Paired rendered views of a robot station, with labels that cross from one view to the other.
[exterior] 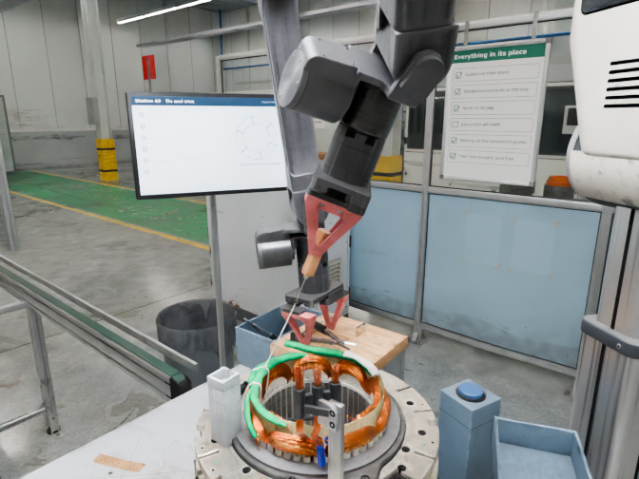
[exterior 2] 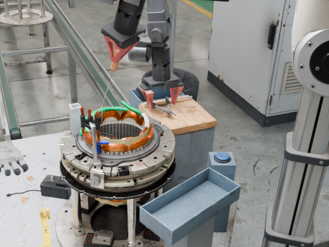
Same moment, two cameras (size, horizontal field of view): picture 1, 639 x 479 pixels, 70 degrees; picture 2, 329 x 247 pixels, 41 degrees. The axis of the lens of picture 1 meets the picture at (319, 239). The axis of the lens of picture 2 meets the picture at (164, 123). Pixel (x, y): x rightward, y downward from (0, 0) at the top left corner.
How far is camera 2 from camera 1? 0.72 m
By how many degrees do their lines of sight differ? 28
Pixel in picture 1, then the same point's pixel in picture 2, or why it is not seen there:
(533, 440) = (223, 184)
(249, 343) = (134, 101)
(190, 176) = not seen: outside the picture
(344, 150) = (117, 17)
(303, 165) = (153, 7)
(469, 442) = not seen: hidden behind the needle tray
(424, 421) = (162, 154)
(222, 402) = (71, 116)
